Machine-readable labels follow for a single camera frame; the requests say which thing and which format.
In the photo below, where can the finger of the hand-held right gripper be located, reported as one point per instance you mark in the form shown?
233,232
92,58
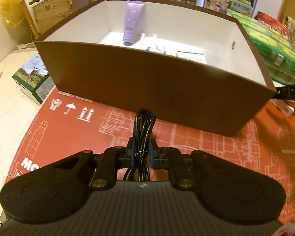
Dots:
282,93

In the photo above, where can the brown cardboard box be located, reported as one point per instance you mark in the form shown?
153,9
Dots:
137,83

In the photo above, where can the yellow plastic bag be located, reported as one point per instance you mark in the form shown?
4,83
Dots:
14,2

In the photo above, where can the white flat box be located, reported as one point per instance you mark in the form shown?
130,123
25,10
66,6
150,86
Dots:
284,107

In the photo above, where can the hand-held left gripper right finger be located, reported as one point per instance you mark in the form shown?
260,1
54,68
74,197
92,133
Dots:
152,152

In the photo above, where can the red printed mat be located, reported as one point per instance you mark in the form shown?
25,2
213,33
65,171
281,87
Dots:
211,147

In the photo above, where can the white wifi extender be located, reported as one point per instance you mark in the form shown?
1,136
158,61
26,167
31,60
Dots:
194,56

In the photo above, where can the folded cardboard box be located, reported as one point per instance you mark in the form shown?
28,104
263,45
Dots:
54,12

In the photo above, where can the small green picture box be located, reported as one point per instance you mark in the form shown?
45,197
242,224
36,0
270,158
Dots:
32,78

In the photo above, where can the purple tube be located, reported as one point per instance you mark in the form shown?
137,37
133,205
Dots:
132,22

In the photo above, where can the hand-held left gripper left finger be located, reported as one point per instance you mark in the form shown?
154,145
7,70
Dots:
132,152

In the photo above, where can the green pack of drink cartons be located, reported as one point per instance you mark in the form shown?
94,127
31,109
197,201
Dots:
268,44

